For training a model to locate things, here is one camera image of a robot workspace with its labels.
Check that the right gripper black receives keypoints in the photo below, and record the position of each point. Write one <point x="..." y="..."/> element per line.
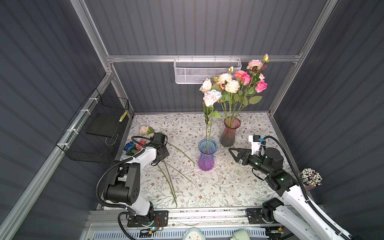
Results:
<point x="246" y="154"/>

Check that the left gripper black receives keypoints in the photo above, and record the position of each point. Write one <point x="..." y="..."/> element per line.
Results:
<point x="165" y="152"/>

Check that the pink grey glass vase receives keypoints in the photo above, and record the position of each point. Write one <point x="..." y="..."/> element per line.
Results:
<point x="228" y="136"/>

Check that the blue purple glass vase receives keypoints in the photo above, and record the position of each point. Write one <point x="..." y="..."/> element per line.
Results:
<point x="206" y="161"/>

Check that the light pink rose stem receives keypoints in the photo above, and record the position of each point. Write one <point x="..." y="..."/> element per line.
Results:
<point x="209" y="99"/>

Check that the white blue rose stem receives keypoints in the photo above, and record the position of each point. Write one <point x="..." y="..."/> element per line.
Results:
<point x="216" y="114"/>

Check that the beige spray rose stem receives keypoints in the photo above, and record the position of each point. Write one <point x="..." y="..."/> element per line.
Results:
<point x="232" y="86"/>

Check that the peach spray rose stem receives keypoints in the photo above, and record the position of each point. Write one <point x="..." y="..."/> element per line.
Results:
<point x="220" y="86"/>

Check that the hot pink rose stem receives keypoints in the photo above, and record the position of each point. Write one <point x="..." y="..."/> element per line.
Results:
<point x="251" y="95"/>

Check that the cream white rose stem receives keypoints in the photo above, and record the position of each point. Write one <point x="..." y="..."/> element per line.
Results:
<point x="206" y="86"/>

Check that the magenta rose long stem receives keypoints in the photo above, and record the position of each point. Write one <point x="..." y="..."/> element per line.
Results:
<point x="245" y="79"/>

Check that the salmon pink rose stem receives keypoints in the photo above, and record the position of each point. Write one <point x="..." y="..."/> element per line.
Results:
<point x="240" y="74"/>

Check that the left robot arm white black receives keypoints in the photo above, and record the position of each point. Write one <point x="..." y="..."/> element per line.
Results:
<point x="119" y="186"/>

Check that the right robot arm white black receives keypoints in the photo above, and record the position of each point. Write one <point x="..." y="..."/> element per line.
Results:
<point x="293" y="209"/>

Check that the bunch of artificial flowers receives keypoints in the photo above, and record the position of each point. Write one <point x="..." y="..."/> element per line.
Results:
<point x="166" y="183"/>

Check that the blue artificial flower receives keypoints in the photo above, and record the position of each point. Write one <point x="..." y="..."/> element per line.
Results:
<point x="128" y="146"/>

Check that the yellow green marker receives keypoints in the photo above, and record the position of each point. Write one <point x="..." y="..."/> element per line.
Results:
<point x="123" y="116"/>

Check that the floral patterned table mat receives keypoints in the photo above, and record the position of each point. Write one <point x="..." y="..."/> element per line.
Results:
<point x="228" y="184"/>

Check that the bundle of white-tipped sticks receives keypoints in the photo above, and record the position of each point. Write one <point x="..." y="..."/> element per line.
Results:
<point x="310" y="179"/>

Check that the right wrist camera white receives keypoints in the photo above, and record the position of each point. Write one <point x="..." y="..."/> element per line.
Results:
<point x="257" y="143"/>

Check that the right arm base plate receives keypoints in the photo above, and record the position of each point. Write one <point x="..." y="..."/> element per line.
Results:
<point x="257" y="216"/>

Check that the black wire basket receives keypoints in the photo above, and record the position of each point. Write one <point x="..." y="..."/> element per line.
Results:
<point x="97" y="133"/>

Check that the white wire mesh basket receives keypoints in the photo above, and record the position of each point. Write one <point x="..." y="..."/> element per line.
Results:
<point x="192" y="71"/>

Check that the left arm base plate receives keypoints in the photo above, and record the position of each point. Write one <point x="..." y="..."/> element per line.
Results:
<point x="152" y="219"/>

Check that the white vented rail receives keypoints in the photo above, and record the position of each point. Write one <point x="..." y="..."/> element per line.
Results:
<point x="169" y="234"/>

